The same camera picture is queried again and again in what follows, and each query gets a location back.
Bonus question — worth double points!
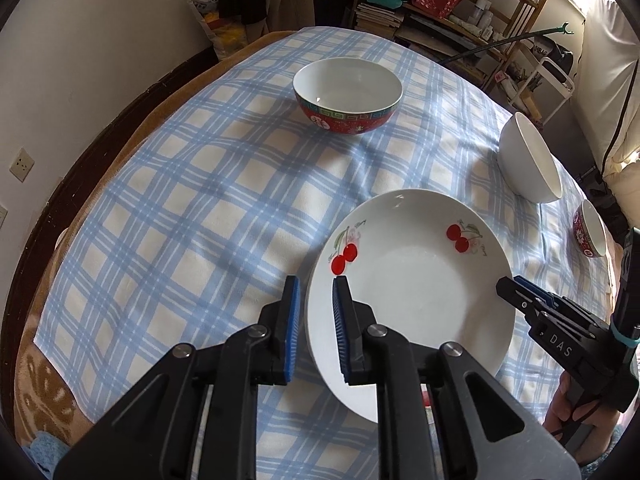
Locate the long clothes pole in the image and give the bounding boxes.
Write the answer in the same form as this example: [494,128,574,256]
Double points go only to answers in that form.
[440,21,576,66]

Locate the white rolling cart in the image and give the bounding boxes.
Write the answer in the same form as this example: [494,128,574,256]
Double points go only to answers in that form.
[497,55,576,128]

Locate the light blue fleece cloth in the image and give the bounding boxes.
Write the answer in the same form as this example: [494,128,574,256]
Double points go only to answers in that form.
[20,432,68,480]

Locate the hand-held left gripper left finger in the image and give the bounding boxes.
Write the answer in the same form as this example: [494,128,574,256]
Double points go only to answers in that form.
[52,275,302,480]

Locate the person's right hand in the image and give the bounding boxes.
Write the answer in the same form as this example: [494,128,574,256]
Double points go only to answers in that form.
[542,375,593,430]

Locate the plain white bowl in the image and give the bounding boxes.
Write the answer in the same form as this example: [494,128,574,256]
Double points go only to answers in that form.
[499,111,563,204]

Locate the dark wooden bed frame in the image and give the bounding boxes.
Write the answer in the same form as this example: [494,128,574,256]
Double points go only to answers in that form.
[0,42,218,411]

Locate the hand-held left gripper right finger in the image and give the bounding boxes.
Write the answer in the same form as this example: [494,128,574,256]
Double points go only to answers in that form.
[332,275,583,480]

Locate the clear plastic bag of goods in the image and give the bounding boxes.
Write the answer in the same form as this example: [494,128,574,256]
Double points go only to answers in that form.
[187,0,251,61]

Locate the red patterned bowl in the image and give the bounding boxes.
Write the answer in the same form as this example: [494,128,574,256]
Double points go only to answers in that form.
[572,200,609,259]
[293,57,403,137]

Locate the blue plaid cloth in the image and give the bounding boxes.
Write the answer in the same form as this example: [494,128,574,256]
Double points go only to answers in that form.
[32,27,618,480]

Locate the stack of books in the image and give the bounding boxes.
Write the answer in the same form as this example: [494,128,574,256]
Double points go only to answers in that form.
[354,2,405,38]

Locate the pile of papers and books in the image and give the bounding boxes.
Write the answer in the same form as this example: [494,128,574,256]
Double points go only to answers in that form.
[395,15,501,81]

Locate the tan paper package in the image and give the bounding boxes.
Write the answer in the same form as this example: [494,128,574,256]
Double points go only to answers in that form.
[500,72,541,116]

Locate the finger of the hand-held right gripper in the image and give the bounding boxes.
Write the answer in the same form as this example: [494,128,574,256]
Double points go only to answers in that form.
[496,275,566,328]

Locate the group of small bottles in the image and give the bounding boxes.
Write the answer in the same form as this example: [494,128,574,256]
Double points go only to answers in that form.
[447,0,501,38]

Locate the black bag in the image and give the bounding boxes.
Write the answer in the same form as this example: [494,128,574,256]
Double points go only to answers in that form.
[542,42,576,73]

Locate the white cherry print plate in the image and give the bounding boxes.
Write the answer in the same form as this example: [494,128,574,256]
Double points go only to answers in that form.
[306,189,516,423]

